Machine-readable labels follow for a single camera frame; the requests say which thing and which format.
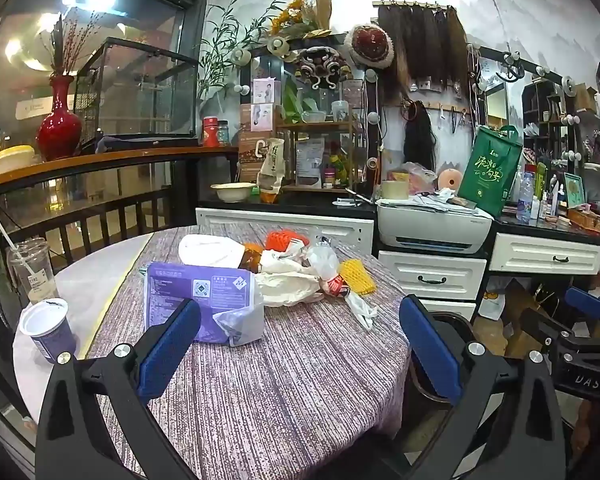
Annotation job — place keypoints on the red canister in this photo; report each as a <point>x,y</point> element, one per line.
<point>210,132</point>

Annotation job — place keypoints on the pink plastic bag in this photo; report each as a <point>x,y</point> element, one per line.
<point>420,175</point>

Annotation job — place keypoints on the beige printed paper bag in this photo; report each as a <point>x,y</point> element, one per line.
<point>271,165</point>

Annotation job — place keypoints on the yellow foam fruit net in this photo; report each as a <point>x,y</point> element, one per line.
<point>357,275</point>

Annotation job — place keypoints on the green tote bag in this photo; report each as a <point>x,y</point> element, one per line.
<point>490,175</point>

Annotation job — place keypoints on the clear water bottle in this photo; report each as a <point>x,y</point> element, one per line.
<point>525,200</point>

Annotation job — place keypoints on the white cabinet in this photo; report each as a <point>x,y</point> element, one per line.
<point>280,222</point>

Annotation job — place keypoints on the beige tape roll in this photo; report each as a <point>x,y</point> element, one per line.
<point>395,190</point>

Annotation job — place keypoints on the dried flower branches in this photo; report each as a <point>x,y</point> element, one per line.
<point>67,45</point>

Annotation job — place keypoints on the glass display case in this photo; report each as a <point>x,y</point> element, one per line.
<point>139,95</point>

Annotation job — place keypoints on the green framed picture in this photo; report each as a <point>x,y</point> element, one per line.
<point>574,190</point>

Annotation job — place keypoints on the white purple pouch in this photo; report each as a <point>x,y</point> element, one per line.
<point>310,160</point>

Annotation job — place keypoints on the orange foam fruit net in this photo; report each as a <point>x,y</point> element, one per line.
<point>280,239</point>

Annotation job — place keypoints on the yellow green bottle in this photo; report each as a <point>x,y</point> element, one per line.
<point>338,170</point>

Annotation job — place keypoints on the red fur-trimmed hat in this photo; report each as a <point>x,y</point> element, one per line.
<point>370,45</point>

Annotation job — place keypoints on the purple striped tablecloth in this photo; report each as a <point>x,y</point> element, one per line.
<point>290,375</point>

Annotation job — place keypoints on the white printer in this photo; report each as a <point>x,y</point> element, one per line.
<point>430,227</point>

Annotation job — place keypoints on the white plastic container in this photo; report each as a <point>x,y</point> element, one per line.
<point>209,250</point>

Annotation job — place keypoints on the purple tissue packet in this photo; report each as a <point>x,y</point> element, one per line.
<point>189,290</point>

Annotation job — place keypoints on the row of hanging hair pieces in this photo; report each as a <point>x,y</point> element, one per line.
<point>420,45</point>

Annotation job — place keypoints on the purple paper cup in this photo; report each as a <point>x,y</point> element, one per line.
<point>49,335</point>

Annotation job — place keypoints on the clear plastic bag with clips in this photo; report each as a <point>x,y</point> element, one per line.
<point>322,257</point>

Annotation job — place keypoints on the dark trash bin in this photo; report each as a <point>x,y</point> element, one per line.
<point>442,325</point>

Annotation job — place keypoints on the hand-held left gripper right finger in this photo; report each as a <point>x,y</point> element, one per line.
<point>430,345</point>

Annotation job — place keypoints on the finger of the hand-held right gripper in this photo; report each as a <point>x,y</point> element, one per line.
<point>545,325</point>
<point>582,301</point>

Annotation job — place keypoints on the white drawer unit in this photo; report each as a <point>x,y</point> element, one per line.
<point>430,275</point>

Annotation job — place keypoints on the white drinking straw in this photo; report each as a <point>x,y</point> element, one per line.
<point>9,240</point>

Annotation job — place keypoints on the green leafy branches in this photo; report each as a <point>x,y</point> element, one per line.
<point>224,50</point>

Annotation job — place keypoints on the sunflower bouquet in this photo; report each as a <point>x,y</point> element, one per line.
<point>292,17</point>

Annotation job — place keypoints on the black hanging wig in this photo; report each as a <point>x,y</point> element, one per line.
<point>420,140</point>

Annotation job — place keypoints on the white desk drawer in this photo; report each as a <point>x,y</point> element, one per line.
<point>545,255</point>

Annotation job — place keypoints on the crumpled white paper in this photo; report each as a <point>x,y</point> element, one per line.
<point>361,308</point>

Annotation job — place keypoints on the white bowl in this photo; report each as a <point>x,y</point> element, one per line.
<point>232,192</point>

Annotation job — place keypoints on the red ceramic vase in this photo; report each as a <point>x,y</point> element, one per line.
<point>59,130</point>

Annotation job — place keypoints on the wooden railing counter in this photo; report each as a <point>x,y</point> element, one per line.
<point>104,160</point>

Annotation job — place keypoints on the brown printed carton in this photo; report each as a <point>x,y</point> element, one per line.
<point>250,147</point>

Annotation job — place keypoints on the red white snack wrapper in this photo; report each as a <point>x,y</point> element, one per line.
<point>337,286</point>

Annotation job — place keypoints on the wooden shelf rack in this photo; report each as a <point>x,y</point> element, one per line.
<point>350,160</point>

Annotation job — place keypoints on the yellow lidded container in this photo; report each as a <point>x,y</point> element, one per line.
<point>12,160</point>

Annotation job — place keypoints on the cream plastic bag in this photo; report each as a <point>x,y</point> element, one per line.
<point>285,285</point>

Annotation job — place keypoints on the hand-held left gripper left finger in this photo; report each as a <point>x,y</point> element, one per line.
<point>169,345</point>

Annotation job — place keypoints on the cardboard box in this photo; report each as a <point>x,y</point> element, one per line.
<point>520,310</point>

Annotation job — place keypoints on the clear plastic cup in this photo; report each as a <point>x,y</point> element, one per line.
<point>32,272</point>

